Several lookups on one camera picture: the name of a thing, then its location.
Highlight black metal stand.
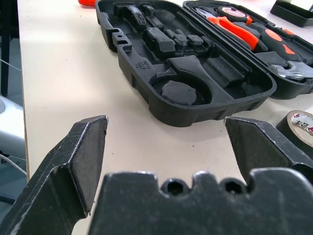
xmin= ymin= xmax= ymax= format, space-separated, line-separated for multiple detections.
xmin=270 ymin=0 xmax=313 ymax=28

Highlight dark furniture frame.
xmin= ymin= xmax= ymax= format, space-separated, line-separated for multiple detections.
xmin=0 ymin=0 xmax=20 ymax=97

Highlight black electrical tape roll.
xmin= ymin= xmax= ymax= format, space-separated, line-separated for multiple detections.
xmin=276 ymin=110 xmax=313 ymax=150

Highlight black orange claw hammer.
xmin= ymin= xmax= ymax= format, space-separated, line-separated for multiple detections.
xmin=250 ymin=22 xmax=313 ymax=83

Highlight black tool case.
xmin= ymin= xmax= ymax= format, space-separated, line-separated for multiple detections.
xmin=94 ymin=0 xmax=313 ymax=128

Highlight white cable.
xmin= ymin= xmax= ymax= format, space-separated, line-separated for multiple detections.
xmin=0 ymin=153 xmax=27 ymax=175

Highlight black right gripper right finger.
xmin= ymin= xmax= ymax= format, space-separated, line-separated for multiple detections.
xmin=224 ymin=117 xmax=313 ymax=183

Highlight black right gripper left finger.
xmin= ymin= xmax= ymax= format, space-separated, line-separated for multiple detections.
xmin=0 ymin=115 xmax=109 ymax=235

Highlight orange handled pliers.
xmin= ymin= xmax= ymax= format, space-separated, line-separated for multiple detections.
xmin=195 ymin=7 xmax=260 ymax=51

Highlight orange black tape measure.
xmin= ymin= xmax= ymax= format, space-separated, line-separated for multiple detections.
xmin=214 ymin=6 xmax=254 ymax=26

